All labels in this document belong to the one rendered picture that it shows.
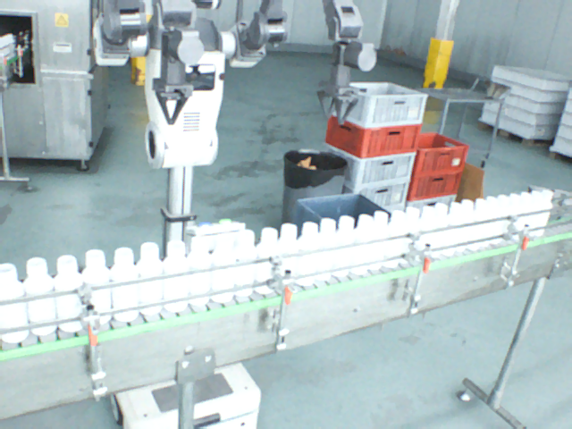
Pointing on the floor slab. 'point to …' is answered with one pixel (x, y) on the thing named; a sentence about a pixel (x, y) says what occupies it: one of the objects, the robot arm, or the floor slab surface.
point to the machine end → (56, 80)
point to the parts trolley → (465, 113)
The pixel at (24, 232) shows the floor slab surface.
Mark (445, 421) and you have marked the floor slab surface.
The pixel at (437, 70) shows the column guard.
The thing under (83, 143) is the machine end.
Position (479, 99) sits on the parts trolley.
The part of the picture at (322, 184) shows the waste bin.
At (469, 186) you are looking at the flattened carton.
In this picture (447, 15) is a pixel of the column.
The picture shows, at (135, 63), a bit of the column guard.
